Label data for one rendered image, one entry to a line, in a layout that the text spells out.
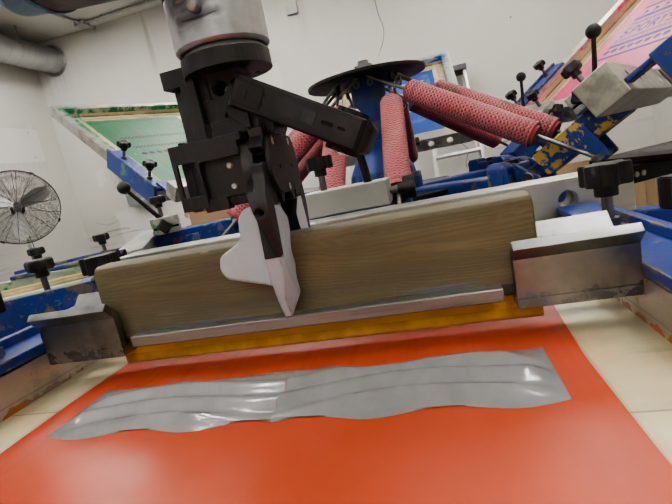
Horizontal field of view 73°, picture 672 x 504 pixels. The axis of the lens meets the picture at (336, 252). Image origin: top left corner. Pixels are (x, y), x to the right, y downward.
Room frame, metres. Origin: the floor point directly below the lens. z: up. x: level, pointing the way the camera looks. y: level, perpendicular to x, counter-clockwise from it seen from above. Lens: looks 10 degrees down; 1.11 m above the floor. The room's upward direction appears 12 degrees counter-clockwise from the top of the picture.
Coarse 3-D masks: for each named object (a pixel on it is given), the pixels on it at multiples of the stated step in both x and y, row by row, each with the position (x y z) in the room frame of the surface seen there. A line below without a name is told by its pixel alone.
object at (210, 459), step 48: (144, 384) 0.38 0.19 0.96; (48, 432) 0.32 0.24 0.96; (144, 432) 0.29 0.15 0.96; (192, 432) 0.28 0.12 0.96; (240, 432) 0.27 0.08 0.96; (0, 480) 0.27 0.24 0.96; (48, 480) 0.26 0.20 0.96; (96, 480) 0.25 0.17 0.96; (144, 480) 0.24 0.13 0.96; (192, 480) 0.23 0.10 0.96
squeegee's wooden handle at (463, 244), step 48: (336, 240) 0.36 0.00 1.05; (384, 240) 0.35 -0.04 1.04; (432, 240) 0.34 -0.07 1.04; (480, 240) 0.33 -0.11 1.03; (144, 288) 0.40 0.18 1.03; (192, 288) 0.39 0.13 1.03; (240, 288) 0.38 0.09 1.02; (336, 288) 0.36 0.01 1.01; (384, 288) 0.35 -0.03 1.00; (432, 288) 0.34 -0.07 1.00
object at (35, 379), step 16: (656, 288) 0.28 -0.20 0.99; (624, 304) 0.34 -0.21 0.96; (640, 304) 0.31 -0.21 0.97; (656, 304) 0.28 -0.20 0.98; (656, 320) 0.28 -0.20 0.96; (16, 368) 0.39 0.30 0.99; (32, 368) 0.40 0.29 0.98; (48, 368) 0.42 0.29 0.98; (64, 368) 0.43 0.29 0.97; (80, 368) 0.45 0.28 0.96; (0, 384) 0.37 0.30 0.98; (16, 384) 0.38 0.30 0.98; (32, 384) 0.40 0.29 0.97; (48, 384) 0.41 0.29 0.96; (0, 400) 0.37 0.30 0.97; (16, 400) 0.38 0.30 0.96; (32, 400) 0.39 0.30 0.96; (0, 416) 0.36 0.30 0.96
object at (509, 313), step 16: (416, 320) 0.36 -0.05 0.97; (432, 320) 0.36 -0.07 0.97; (448, 320) 0.35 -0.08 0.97; (464, 320) 0.35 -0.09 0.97; (480, 320) 0.35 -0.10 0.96; (496, 320) 0.35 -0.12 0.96; (288, 336) 0.39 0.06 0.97; (304, 336) 0.38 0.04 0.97; (320, 336) 0.38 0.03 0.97; (336, 336) 0.38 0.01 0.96; (352, 336) 0.37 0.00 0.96; (144, 352) 0.42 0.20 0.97; (160, 352) 0.42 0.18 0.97; (176, 352) 0.41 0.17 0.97; (192, 352) 0.41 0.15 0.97; (208, 352) 0.40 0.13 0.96
